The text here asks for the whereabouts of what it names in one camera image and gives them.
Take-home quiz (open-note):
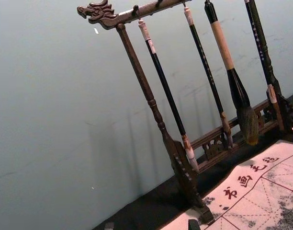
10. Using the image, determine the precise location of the thin black brush grey tip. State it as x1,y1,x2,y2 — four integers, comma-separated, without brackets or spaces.
137,19,200,173

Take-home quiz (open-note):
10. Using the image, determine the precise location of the dark wooden dragon brush rack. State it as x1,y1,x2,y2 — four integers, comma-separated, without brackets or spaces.
77,0,293,225

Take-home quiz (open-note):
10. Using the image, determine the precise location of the thin black brush dark tip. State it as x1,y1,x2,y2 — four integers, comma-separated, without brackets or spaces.
183,6,234,150

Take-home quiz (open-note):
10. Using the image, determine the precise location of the black table cloth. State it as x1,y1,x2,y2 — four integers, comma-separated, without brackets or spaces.
92,89,293,230

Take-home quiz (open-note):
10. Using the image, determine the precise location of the small dark block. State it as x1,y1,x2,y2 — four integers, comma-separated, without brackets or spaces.
187,218,201,230

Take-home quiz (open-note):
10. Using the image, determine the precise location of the thin black brush brown tip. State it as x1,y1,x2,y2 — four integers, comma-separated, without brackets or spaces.
244,0,285,132

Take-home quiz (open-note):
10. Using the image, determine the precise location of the white calligraphy cloth red grid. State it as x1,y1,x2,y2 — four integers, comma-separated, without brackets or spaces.
160,139,293,230

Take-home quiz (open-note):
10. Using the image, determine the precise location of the plain pale wall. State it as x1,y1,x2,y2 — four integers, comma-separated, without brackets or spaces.
0,0,293,230

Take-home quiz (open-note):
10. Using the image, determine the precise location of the large cream handled calligraphy brush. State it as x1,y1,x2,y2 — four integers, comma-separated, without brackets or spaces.
203,0,259,146

